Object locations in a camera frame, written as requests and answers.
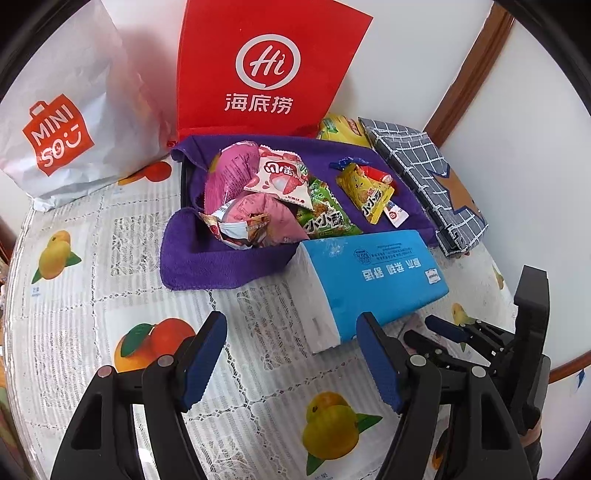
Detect magenta snack packet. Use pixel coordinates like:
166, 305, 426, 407
217, 192, 309, 247
198, 210, 271, 250

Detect blue tissue pack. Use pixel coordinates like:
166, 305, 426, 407
286, 229, 450, 355

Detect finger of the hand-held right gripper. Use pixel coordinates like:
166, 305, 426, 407
403, 330, 490, 370
425, 315, 513, 356

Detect yellow snack packet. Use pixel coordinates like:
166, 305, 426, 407
336, 164, 395, 225

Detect red paper bag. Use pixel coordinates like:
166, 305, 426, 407
174, 0, 374, 141

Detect fruit print tablecloth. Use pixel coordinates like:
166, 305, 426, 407
0, 159, 522, 480

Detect white strawberry snack packet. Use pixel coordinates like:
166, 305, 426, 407
243, 144, 311, 207

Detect brown wooden door frame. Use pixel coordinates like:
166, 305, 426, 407
422, 7, 515, 148

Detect person's right forearm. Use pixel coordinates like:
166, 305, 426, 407
517, 427, 543, 480

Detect red snack packet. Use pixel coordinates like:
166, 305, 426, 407
365, 167, 397, 188

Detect purple towel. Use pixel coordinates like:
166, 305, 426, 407
159, 134, 439, 291

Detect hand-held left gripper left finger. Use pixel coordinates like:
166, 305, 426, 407
58, 311, 228, 480

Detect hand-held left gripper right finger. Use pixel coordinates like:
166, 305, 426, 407
356, 311, 532, 480

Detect light pink snack packet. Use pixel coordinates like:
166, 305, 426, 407
204, 141, 262, 217

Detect green snack packet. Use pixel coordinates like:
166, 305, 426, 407
295, 178, 365, 241

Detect white plastic shopping bag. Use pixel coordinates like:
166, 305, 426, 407
0, 0, 178, 213

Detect dark blue snack packet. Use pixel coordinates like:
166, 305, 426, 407
329, 156, 370, 171

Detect grey checked star cloth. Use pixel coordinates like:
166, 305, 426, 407
358, 117, 489, 258

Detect small white red candy packet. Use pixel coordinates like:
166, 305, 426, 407
384, 198, 409, 228

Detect yellow chips bag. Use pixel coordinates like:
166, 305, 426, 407
316, 113, 372, 148

